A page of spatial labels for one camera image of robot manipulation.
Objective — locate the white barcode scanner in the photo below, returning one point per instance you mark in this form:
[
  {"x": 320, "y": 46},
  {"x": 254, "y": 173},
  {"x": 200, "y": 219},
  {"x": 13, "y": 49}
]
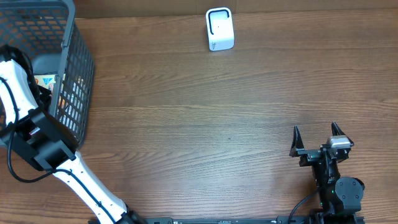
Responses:
[{"x": 219, "y": 24}]

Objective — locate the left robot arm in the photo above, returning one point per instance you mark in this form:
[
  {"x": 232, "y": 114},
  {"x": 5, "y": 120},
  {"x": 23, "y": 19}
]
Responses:
[{"x": 45, "y": 143}]

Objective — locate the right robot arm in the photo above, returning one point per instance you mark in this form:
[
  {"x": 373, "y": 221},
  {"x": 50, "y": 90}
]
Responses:
[{"x": 340, "y": 197}]

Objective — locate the white orange snack bag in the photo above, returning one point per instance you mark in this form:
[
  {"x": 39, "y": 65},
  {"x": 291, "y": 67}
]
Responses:
[{"x": 47, "y": 81}]

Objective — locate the grey plastic mesh basket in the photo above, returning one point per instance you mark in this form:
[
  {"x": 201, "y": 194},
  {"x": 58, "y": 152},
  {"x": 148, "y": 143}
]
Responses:
[{"x": 46, "y": 31}]

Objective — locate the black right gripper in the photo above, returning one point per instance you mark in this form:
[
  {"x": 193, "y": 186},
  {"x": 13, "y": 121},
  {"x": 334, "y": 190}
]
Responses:
[{"x": 308, "y": 156}]

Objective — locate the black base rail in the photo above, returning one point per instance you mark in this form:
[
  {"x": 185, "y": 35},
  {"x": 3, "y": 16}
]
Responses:
[{"x": 278, "y": 220}]

